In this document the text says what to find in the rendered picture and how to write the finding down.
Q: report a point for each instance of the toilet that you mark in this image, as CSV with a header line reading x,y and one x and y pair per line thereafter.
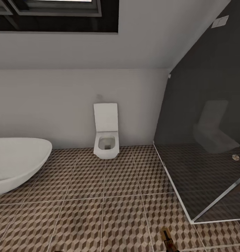
x,y
107,141

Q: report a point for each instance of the bathtub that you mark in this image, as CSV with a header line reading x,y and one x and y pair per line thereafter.
x,y
20,159

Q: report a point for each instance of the shower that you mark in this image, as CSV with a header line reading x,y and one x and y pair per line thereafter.
x,y
192,221

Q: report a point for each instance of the fixed window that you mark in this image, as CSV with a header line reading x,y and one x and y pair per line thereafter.
x,y
59,15

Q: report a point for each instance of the door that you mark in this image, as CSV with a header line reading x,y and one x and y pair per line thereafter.
x,y
226,208
198,132

